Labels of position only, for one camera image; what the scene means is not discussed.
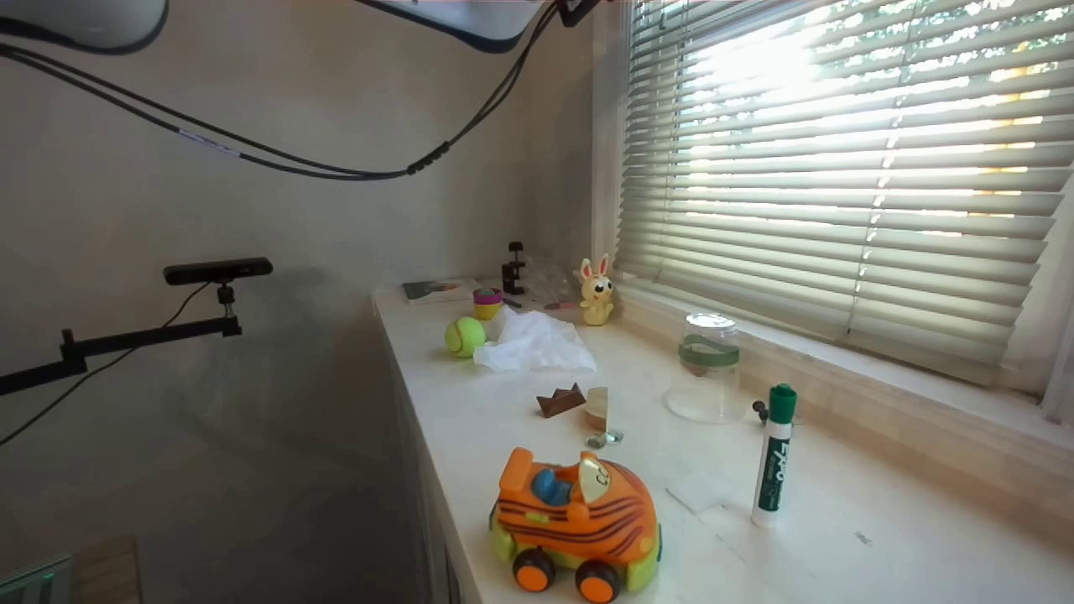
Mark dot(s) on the white slatted window blinds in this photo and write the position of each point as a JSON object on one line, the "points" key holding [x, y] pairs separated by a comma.
{"points": [[850, 168]]}

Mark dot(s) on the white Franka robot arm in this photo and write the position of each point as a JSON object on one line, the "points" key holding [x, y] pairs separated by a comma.
{"points": [[458, 19]]}

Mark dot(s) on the white crumpled plastic bag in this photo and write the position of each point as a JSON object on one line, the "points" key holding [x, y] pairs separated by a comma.
{"points": [[539, 340]]}

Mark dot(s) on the pink plastic bowl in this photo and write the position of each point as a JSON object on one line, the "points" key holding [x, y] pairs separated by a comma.
{"points": [[487, 297]]}

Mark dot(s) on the yellow bunny toy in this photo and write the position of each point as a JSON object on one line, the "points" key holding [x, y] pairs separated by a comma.
{"points": [[595, 297]]}

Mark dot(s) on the yellow-green tennis ball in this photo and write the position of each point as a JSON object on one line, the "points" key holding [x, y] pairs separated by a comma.
{"points": [[463, 335]]}

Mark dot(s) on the brown toy chocolate piece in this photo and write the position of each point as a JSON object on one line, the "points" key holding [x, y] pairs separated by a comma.
{"points": [[560, 401]]}

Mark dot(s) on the dark flat object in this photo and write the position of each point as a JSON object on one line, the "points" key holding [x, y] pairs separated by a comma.
{"points": [[426, 291]]}

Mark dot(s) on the small clear glass cup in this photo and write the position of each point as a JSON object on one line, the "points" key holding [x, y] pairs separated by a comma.
{"points": [[601, 416]]}

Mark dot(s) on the clear glass jar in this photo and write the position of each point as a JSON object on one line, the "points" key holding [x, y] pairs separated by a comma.
{"points": [[709, 357]]}

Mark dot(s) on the orange tiger toy car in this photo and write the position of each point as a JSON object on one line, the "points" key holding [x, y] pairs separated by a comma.
{"points": [[572, 513]]}

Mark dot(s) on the white counter cabinet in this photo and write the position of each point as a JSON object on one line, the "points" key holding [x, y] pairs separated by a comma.
{"points": [[430, 538]]}

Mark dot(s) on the green whiteboard marker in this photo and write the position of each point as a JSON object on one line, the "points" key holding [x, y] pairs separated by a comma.
{"points": [[773, 456]]}

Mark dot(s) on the white window frame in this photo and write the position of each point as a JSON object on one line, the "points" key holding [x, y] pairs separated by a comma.
{"points": [[604, 168]]}

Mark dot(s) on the black bar camera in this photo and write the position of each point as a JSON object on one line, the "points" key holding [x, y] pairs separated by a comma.
{"points": [[218, 270]]}

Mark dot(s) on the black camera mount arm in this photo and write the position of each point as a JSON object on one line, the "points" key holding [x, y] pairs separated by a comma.
{"points": [[144, 332]]}

